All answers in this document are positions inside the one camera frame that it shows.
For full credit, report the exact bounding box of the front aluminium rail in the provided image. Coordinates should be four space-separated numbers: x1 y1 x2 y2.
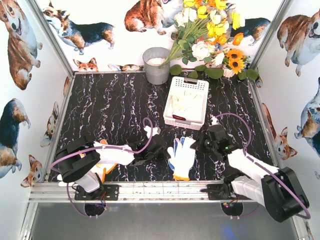
27 181 276 204

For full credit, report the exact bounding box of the white perforated storage basket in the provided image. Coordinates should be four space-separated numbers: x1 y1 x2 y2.
163 76 209 131

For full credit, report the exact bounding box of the blue dotted white glove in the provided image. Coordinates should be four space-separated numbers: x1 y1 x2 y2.
168 136 186 171

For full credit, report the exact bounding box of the orange palm white glove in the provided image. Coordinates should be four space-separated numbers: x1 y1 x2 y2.
96 139 118 183

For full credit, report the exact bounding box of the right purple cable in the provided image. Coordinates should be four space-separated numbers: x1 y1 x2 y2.
214 112 311 220

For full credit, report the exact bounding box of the grey metal bucket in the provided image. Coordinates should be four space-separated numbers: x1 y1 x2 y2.
142 47 170 85

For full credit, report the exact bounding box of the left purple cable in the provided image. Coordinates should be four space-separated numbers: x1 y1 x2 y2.
49 117 154 218

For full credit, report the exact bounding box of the small sunflower pot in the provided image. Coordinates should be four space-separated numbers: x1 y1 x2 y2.
221 48 251 78

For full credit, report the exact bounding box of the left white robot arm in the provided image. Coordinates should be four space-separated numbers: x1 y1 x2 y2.
50 134 169 194

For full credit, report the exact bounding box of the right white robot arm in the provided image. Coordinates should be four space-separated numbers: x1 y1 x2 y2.
191 124 311 223

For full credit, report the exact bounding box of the artificial flower bouquet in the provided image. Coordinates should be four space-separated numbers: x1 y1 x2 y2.
163 0 245 66

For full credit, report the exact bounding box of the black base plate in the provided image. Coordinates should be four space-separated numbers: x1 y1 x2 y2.
200 173 241 200
74 184 120 201

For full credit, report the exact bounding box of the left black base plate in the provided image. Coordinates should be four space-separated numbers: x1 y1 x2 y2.
74 184 120 201

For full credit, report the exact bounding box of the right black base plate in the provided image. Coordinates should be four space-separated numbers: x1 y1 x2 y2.
200 173 241 200

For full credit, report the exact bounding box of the purple cable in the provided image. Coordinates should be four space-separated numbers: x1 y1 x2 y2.
214 112 311 220
49 117 154 218

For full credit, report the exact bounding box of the plain white knit glove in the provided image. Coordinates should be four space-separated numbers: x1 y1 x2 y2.
167 137 196 181

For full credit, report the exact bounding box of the cream glove red cuff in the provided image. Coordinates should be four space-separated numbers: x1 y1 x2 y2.
170 90 203 122

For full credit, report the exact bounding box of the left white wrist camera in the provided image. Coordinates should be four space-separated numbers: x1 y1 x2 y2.
144 126 161 139

